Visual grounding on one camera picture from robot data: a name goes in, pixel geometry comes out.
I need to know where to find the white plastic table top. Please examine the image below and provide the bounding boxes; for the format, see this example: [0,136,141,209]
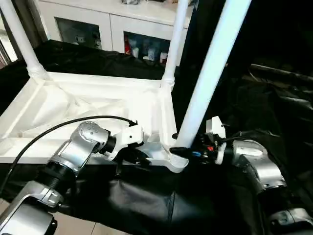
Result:
[0,72,190,174]

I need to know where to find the white plastic table leg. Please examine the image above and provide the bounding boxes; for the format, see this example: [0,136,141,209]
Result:
[169,0,252,167]
[0,0,50,80]
[160,0,189,89]

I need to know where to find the black plastic mat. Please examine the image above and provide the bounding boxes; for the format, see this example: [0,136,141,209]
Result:
[0,39,313,235]

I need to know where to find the black low bench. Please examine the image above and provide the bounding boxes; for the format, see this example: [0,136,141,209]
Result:
[249,63,313,81]

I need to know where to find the white glass-door cabinet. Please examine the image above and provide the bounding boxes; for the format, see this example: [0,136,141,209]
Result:
[37,0,192,64]

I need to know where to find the grey curtain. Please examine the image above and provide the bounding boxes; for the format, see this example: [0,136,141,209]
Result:
[14,0,49,46]

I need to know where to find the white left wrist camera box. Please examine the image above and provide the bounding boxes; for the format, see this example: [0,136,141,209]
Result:
[105,124,145,162]

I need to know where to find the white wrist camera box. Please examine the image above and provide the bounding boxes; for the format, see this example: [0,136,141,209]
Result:
[205,117,227,165]
[105,124,145,162]

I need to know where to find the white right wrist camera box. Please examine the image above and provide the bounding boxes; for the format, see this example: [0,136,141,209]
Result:
[205,117,227,165]

